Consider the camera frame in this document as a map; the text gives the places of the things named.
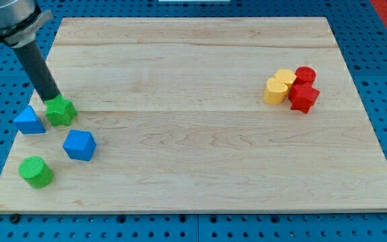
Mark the blue triangle block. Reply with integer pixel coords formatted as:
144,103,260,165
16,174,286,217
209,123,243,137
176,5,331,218
13,106,46,134

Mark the light wooden board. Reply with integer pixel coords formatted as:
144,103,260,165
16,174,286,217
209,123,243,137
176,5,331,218
0,17,387,214

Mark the yellow heart block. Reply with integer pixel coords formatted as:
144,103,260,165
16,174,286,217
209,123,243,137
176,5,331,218
263,77,288,105

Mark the yellow hexagon block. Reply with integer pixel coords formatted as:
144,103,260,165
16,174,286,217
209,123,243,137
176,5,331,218
274,69,297,95

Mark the red star block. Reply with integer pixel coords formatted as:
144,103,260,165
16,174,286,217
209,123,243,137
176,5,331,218
288,83,320,114

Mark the blue cube block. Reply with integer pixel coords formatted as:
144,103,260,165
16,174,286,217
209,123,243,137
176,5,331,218
62,130,97,161

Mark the red cylinder block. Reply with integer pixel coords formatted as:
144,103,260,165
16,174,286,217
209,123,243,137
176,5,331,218
294,66,317,85

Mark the green star block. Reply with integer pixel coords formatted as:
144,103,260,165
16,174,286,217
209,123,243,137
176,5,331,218
44,94,77,126

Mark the green cylinder block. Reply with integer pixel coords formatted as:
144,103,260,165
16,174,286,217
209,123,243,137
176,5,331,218
18,156,53,189

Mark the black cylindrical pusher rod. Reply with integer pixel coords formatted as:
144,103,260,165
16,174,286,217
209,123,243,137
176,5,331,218
13,40,60,102

